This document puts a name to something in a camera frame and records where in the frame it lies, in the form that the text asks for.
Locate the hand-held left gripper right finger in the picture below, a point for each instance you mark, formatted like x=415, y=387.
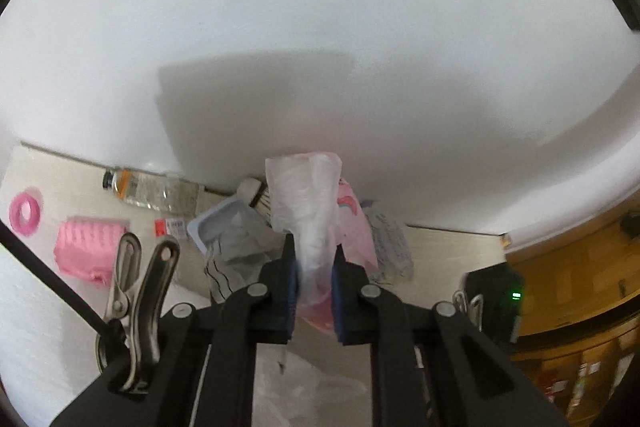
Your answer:
x=337, y=307

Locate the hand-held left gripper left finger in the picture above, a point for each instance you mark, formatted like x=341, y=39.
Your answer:
x=290, y=292

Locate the pink sanitary pad pack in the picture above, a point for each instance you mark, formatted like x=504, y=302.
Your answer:
x=356, y=232

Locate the white printed plastic wrapper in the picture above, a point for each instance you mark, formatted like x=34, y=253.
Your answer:
x=395, y=247

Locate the white translucent plastic bag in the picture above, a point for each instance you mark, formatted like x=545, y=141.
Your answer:
x=305, y=207

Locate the white plastic tray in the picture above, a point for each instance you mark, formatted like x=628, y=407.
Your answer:
x=215, y=222

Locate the metal spring clip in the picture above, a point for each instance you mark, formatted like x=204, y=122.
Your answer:
x=140, y=297
x=472, y=307

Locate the crumpled white striped wrapper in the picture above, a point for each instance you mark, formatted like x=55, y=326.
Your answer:
x=235, y=267

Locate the wooden cabinet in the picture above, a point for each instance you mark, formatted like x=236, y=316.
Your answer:
x=575, y=282

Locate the small red white label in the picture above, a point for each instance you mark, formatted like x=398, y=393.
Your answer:
x=172, y=227

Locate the clear plastic bottle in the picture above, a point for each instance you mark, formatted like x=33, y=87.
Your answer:
x=150, y=189

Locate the pink ribbed plastic item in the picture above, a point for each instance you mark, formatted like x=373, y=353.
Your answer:
x=85, y=247

